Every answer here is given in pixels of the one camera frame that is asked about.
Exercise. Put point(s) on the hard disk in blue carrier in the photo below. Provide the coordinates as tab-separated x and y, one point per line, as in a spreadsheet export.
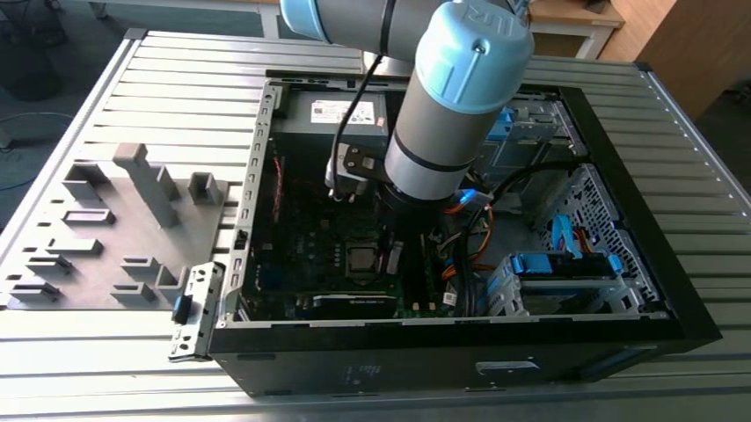
534	264

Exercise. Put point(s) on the grey metal retainer bracket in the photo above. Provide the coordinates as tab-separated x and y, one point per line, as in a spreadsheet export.
201	281

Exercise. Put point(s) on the white frame table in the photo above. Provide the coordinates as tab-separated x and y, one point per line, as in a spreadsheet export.
268	24

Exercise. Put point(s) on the grey power supply unit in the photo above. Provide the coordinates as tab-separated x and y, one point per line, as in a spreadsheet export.
319	112

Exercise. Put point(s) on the brown wooden cabinet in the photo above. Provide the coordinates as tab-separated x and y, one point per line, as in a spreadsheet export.
692	53

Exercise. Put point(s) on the wooden desk white frame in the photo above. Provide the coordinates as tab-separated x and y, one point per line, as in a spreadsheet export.
587	17

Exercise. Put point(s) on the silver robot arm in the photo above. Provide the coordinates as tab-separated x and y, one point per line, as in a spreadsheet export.
446	132

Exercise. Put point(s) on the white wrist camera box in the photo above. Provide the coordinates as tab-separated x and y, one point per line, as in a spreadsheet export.
346	184

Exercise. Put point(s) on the black office chair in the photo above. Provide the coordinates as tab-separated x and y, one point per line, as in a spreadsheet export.
35	66

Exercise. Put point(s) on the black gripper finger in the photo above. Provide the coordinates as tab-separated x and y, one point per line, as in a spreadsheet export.
396	259

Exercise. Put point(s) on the blue plastic disk carrier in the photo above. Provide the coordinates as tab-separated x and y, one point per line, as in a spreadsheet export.
503	129

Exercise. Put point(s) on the green motherboard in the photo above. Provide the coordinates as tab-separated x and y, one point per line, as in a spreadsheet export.
328	228

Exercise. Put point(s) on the blue expansion slot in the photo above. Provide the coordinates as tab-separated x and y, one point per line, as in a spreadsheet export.
271	278

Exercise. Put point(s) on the black graphics card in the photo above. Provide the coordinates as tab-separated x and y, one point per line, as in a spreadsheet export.
352	305

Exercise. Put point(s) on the blue black latch clip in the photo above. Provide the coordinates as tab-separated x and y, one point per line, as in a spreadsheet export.
181	310

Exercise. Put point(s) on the black PC case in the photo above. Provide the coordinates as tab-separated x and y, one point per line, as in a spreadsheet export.
411	360

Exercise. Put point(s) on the silver drive cage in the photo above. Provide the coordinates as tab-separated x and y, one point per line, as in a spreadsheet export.
534	136
563	285

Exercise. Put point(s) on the grey parts rack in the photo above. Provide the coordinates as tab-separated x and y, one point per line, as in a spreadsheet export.
147	246

